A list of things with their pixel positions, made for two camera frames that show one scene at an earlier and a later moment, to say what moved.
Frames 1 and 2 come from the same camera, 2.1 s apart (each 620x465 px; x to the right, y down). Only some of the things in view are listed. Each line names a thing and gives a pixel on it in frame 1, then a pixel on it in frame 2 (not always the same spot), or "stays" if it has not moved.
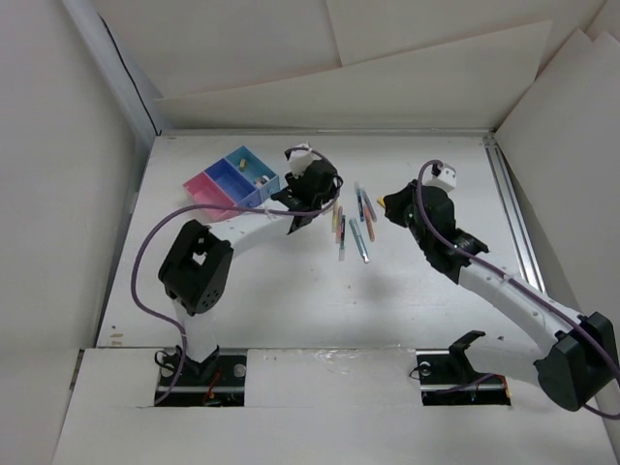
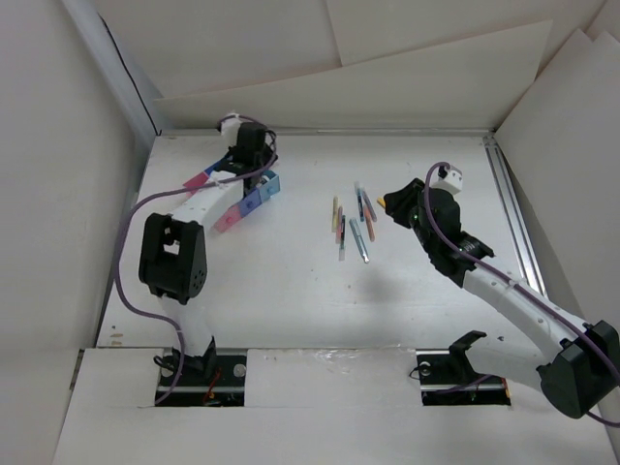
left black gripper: (328, 196) -> (267, 155)
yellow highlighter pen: (334, 221) stays
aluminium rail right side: (503, 182) stays
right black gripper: (395, 201) stays
